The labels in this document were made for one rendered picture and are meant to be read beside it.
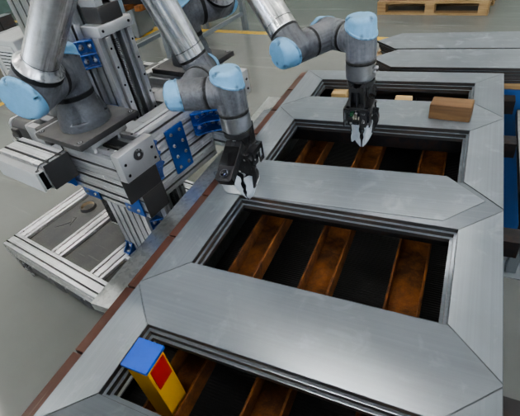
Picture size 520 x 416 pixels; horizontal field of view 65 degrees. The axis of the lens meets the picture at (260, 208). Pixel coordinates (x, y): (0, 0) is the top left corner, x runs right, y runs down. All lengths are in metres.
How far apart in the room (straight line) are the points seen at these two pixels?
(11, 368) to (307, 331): 1.67
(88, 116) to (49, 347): 1.26
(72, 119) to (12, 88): 0.21
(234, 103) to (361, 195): 0.41
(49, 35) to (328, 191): 0.76
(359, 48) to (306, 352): 0.70
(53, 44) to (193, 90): 0.32
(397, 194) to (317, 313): 0.42
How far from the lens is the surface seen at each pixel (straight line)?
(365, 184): 1.14
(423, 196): 1.11
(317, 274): 1.13
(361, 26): 1.05
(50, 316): 2.35
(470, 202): 1.11
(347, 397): 0.77
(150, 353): 0.82
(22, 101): 1.15
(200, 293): 0.92
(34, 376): 2.17
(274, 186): 1.16
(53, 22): 1.05
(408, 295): 1.09
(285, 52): 1.03
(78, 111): 1.29
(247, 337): 0.83
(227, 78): 0.94
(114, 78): 1.48
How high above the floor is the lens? 1.53
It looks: 39 degrees down
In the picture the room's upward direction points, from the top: 11 degrees counter-clockwise
